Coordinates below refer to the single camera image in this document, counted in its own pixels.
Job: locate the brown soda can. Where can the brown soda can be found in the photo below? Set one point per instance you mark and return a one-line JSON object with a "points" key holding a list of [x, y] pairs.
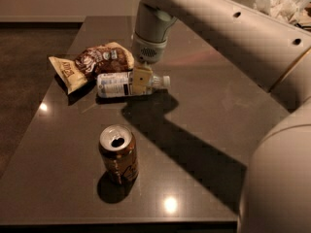
{"points": [[118, 149]]}

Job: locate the blue plastic water bottle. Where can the blue plastic water bottle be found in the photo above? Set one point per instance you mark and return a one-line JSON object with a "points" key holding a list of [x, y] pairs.
{"points": [[113, 85]]}

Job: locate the brown chip bag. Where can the brown chip bag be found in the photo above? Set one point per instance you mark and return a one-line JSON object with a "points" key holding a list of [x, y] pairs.
{"points": [[109, 58]]}

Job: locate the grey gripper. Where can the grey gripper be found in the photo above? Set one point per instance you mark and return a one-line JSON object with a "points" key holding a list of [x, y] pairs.
{"points": [[147, 50]]}

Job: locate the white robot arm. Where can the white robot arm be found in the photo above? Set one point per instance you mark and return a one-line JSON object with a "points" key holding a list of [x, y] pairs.
{"points": [[275, 197]]}

